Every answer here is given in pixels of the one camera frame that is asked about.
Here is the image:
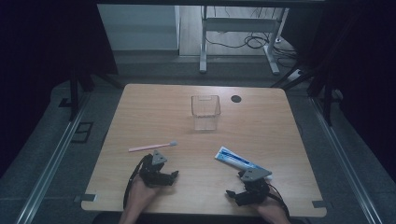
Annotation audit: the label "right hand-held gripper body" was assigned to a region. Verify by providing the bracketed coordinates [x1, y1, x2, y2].
[233, 167, 273, 207]

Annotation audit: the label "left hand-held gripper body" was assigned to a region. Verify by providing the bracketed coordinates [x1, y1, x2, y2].
[138, 149, 174, 189]

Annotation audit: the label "blue and white toothpaste tube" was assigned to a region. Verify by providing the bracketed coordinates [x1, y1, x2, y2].
[214, 146, 274, 181]

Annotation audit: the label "pink toothbrush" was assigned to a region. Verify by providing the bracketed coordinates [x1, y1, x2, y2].
[128, 140, 178, 153]

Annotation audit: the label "clear plastic cup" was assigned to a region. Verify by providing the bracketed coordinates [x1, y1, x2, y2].
[191, 94, 222, 132]

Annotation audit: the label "person's right hand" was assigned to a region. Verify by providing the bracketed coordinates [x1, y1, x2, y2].
[249, 195, 289, 220]

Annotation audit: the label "person's left hand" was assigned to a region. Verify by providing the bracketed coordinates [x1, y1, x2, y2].
[123, 176, 163, 217]

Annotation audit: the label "white power strip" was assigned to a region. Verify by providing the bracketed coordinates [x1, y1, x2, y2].
[287, 69, 304, 82]

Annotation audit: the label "black metal stand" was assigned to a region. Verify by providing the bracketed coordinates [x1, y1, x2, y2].
[58, 64, 124, 122]
[270, 60, 344, 127]

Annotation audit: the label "dark curtain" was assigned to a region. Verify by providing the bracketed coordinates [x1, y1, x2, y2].
[0, 0, 119, 176]
[279, 0, 396, 185]

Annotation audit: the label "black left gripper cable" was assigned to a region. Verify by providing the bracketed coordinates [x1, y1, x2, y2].
[122, 154, 153, 210]

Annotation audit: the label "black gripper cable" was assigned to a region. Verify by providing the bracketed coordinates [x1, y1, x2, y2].
[266, 183, 291, 220]
[122, 154, 153, 210]

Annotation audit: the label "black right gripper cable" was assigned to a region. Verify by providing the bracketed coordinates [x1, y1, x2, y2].
[266, 183, 291, 220]

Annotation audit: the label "aluminium floor rail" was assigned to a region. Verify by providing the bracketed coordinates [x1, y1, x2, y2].
[14, 92, 92, 224]
[309, 96, 375, 224]

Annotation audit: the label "black floor cables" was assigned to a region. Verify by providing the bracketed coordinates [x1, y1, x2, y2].
[205, 7, 300, 68]

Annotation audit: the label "white metal desk frame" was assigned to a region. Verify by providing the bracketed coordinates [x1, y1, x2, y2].
[199, 5, 290, 76]

